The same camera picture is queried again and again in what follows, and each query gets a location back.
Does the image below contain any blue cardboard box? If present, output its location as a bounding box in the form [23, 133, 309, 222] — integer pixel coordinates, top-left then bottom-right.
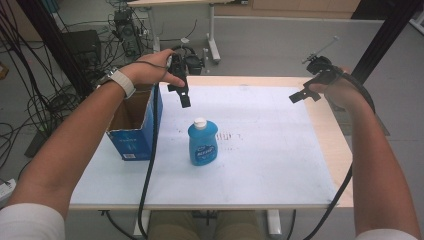
[106, 83, 164, 162]

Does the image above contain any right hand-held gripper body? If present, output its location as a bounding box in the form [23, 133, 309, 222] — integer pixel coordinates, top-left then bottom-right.
[301, 35, 342, 85]

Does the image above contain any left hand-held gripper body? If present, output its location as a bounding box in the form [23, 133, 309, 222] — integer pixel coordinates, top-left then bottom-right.
[167, 52, 190, 95]

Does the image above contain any person's left hand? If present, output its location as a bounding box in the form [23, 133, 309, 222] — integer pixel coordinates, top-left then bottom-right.
[119, 48, 187, 91]

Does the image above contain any black frame post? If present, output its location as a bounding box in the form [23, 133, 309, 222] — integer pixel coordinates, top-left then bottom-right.
[350, 0, 424, 85]
[15, 0, 95, 98]

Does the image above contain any white table leg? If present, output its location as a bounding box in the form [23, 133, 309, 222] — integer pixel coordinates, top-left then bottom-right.
[132, 209, 152, 237]
[266, 209, 283, 236]

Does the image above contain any black stand foot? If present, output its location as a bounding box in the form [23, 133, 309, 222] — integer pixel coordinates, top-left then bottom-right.
[23, 128, 52, 159]

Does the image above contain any black computer tower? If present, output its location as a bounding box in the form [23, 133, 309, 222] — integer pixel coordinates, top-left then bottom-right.
[113, 8, 142, 58]

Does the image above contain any beige strap wristwatch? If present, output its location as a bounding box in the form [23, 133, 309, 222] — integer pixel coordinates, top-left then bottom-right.
[95, 67, 137, 100]

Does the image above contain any blue bottle with white cap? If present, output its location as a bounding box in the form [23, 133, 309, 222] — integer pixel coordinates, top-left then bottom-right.
[187, 116, 220, 167]

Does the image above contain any wooden cabinet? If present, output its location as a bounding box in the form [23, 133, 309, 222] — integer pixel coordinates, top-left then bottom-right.
[214, 0, 362, 20]

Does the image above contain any person's right leg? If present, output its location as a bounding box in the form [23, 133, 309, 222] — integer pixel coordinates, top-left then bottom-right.
[213, 210, 265, 240]

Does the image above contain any person's left leg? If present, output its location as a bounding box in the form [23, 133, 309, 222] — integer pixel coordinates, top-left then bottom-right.
[146, 210, 198, 240]

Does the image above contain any thin grey cord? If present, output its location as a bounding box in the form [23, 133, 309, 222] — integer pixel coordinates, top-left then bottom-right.
[132, 60, 173, 71]

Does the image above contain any white shirt sleeve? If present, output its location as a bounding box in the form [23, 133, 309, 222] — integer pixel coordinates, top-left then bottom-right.
[0, 202, 67, 240]

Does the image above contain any white table mat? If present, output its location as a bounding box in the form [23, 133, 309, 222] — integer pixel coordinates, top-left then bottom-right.
[68, 84, 338, 207]

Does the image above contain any person's right hand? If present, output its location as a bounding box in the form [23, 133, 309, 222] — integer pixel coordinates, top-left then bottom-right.
[307, 65, 373, 113]

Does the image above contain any white power strip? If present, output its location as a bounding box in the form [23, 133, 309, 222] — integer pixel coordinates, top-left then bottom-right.
[0, 178, 17, 202]

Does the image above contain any person's leg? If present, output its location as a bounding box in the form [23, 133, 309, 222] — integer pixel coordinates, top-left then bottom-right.
[146, 210, 198, 240]
[213, 210, 265, 240]

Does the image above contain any tangle of black cables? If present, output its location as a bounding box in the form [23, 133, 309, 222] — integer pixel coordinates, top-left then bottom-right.
[0, 0, 116, 169]

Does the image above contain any black computer case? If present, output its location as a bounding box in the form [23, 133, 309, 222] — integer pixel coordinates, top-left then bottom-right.
[61, 29, 103, 72]

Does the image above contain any black device on floor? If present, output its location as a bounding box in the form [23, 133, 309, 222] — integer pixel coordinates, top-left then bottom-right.
[179, 44, 205, 76]

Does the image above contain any white background desk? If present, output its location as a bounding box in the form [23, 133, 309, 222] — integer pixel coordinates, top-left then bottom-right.
[126, 0, 250, 65]

